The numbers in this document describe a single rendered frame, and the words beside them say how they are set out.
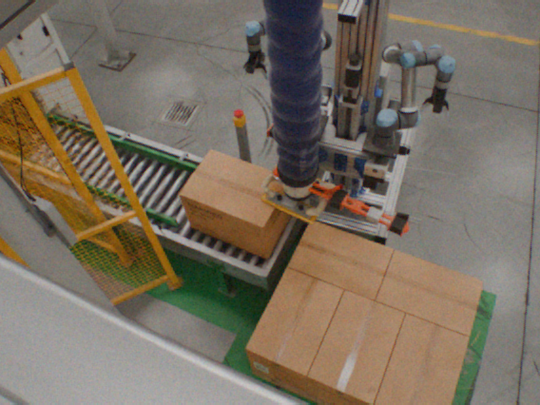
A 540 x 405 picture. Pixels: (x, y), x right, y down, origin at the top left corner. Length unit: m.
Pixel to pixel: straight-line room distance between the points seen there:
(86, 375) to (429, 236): 3.91
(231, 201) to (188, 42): 3.14
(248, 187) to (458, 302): 1.48
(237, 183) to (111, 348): 2.90
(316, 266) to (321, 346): 0.53
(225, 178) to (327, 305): 1.02
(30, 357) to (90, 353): 0.02
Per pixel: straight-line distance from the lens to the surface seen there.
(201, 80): 5.28
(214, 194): 3.05
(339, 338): 3.00
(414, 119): 3.06
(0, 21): 0.84
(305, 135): 2.29
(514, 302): 3.98
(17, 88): 2.29
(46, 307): 0.20
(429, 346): 3.07
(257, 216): 2.92
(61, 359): 0.19
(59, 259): 2.49
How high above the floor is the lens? 3.38
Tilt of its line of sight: 55 degrees down
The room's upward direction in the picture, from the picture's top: 5 degrees counter-clockwise
